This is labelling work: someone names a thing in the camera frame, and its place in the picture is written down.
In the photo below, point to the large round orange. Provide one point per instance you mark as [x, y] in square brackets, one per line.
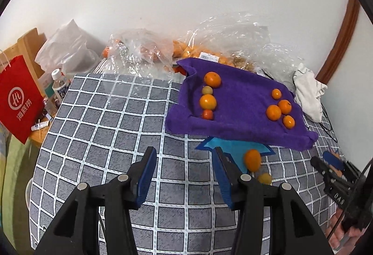
[273, 112]

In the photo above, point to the small red tomato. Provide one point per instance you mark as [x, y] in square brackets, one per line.
[208, 114]

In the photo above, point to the brown wooden door frame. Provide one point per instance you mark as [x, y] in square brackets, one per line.
[342, 42]

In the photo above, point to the yellow small fruit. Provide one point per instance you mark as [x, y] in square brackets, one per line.
[265, 178]

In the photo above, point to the grey white checked tablecloth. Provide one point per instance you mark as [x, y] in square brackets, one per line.
[104, 125]

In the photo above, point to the white plastic bag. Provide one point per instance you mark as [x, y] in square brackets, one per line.
[67, 49]

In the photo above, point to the red paper bag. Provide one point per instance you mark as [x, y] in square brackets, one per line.
[21, 100]

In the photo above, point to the small orange by blue star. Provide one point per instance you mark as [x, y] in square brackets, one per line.
[208, 102]

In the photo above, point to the person's right hand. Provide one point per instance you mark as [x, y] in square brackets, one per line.
[353, 235]

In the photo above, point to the medium orange on towel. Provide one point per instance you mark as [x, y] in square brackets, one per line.
[288, 121]

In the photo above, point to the clear water bottle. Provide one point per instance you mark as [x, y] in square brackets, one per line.
[60, 84]

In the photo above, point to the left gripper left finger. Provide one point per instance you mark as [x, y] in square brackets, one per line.
[75, 228]

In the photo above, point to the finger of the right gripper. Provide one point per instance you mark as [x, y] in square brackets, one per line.
[323, 167]
[333, 160]

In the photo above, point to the white grey-striped cloth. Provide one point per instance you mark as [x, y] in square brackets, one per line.
[308, 92]

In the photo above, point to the clear plastic bag of oranges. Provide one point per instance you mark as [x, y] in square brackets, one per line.
[240, 41]

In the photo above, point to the small orange with stem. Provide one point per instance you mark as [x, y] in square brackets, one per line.
[276, 94]

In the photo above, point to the pale green-yellow small fruit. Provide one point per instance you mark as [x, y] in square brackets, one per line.
[207, 90]

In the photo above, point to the purple towel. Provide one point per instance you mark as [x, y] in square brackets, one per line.
[242, 101]

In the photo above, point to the large ribbed mandarin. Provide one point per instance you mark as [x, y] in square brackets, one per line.
[285, 107]

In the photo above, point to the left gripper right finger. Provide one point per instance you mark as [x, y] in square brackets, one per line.
[293, 228]

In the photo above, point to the oval kumquat orange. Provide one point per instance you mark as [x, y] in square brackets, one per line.
[252, 160]

